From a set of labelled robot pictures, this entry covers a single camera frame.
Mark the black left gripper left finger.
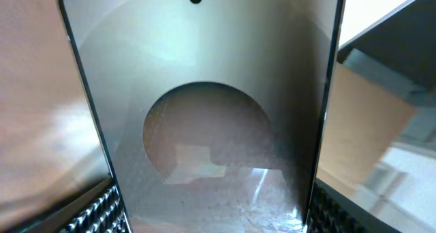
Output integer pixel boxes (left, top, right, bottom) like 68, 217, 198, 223
3, 178, 131, 233

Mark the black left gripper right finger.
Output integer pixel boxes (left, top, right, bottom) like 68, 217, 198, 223
305, 179, 399, 233

